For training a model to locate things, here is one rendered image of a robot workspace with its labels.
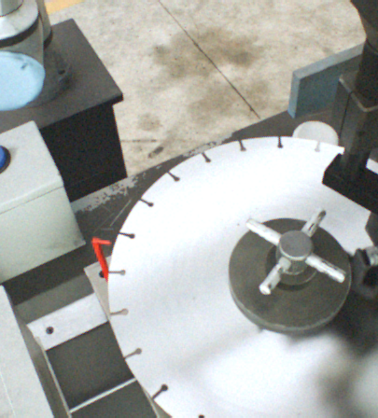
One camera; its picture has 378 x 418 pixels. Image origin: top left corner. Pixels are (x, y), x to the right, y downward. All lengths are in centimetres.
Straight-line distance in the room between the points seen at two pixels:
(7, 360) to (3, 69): 37
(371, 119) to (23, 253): 49
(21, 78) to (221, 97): 131
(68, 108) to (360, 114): 63
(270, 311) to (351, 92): 20
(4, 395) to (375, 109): 41
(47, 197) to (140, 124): 127
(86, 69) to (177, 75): 110
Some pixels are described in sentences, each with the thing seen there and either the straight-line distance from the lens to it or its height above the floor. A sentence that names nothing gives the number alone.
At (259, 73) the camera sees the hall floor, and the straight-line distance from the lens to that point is 210.
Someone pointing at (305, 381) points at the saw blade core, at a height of 95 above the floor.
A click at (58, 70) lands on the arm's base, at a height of 77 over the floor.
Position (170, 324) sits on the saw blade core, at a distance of 50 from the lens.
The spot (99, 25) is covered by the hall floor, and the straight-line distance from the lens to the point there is 238.
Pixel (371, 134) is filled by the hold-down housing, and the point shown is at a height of 110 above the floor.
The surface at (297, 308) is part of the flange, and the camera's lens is 50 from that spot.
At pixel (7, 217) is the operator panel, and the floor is 87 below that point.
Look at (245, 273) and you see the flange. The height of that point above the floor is 96.
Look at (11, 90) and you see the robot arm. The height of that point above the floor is 90.
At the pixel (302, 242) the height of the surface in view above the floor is 100.
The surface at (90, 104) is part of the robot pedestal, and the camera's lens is 96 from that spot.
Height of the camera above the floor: 141
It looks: 56 degrees down
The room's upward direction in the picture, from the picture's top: 6 degrees counter-clockwise
